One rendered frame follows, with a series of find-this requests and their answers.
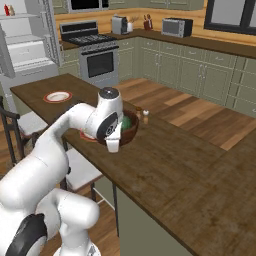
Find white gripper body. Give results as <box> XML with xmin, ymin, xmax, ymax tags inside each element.
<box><xmin>105</xmin><ymin>135</ymin><xmax>122</xmax><ymax>154</ymax></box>

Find brown wooden bowl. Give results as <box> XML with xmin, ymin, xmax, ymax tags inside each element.
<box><xmin>96</xmin><ymin>108</ymin><xmax>141</xmax><ymax>148</ymax></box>

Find green broccoli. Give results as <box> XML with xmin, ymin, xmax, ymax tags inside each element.
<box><xmin>120</xmin><ymin>114</ymin><xmax>134</xmax><ymax>132</ymax></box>

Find white fridge door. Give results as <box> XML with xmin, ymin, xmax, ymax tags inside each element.
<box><xmin>42</xmin><ymin>0</ymin><xmax>65</xmax><ymax>68</ymax></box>

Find white fridge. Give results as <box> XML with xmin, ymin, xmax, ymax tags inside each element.
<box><xmin>0</xmin><ymin>0</ymin><xmax>65</xmax><ymax>113</ymax></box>

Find white plate with red rim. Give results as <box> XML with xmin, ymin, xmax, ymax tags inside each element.
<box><xmin>42</xmin><ymin>90</ymin><xmax>74</xmax><ymax>104</ymax></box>
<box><xmin>78</xmin><ymin>129</ymin><xmax>100</xmax><ymax>143</ymax></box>

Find dark chair with white cushion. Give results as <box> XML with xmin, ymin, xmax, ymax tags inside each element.
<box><xmin>63</xmin><ymin>147</ymin><xmax>118</xmax><ymax>212</ymax></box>
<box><xmin>0</xmin><ymin>95</ymin><xmax>50</xmax><ymax>168</ymax></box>

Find white salt shaker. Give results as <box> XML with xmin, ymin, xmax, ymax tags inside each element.
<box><xmin>142</xmin><ymin>108</ymin><xmax>150</xmax><ymax>125</ymax></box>

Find green island cabinet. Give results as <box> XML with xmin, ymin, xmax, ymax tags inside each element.
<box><xmin>93</xmin><ymin>175</ymin><xmax>194</xmax><ymax>256</ymax></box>

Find steel stove with oven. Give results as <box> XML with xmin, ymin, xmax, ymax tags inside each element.
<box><xmin>58</xmin><ymin>20</ymin><xmax>121</xmax><ymax>88</ymax></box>

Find green base cupboards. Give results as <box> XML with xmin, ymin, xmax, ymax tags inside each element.
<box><xmin>58</xmin><ymin>35</ymin><xmax>256</xmax><ymax>119</ymax></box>

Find white pot with tools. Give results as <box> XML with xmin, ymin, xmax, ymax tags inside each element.
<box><xmin>126</xmin><ymin>15</ymin><xmax>138</xmax><ymax>34</ymax></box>

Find silver toaster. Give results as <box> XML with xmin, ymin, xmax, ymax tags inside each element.
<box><xmin>110</xmin><ymin>15</ymin><xmax>130</xmax><ymax>36</ymax></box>

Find red knife block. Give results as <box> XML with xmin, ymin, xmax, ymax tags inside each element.
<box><xmin>142</xmin><ymin>13</ymin><xmax>155</xmax><ymax>31</ymax></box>

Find silver toaster oven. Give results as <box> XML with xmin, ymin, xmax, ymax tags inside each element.
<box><xmin>161</xmin><ymin>17</ymin><xmax>194</xmax><ymax>39</ymax></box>

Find black microwave oven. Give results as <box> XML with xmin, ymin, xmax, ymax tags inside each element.
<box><xmin>67</xmin><ymin>0</ymin><xmax>111</xmax><ymax>13</ymax></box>

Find black framed window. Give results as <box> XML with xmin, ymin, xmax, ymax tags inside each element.
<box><xmin>203</xmin><ymin>0</ymin><xmax>256</xmax><ymax>36</ymax></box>

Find green wall cupboards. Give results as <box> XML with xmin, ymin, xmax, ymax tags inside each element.
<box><xmin>52</xmin><ymin>0</ymin><xmax>205</xmax><ymax>16</ymax></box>

